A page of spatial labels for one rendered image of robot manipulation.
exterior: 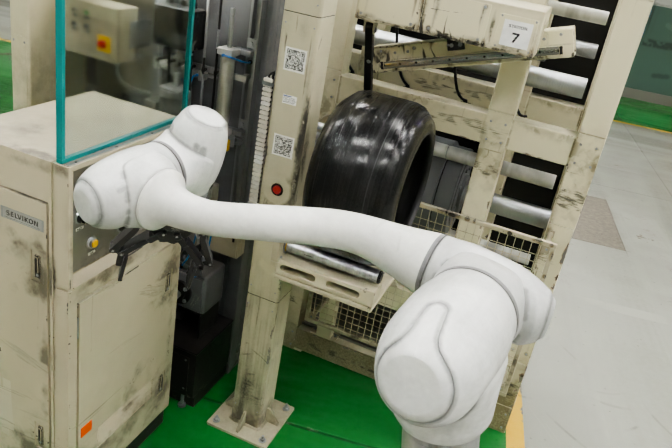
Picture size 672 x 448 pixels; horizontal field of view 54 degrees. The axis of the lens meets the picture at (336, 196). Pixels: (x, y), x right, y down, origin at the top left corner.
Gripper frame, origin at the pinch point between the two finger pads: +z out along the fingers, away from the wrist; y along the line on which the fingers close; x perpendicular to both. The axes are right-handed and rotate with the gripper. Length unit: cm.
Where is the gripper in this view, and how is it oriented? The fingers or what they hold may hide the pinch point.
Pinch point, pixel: (155, 276)
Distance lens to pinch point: 141.6
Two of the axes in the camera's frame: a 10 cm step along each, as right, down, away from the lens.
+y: 9.2, 1.8, 3.6
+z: -3.6, 7.3, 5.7
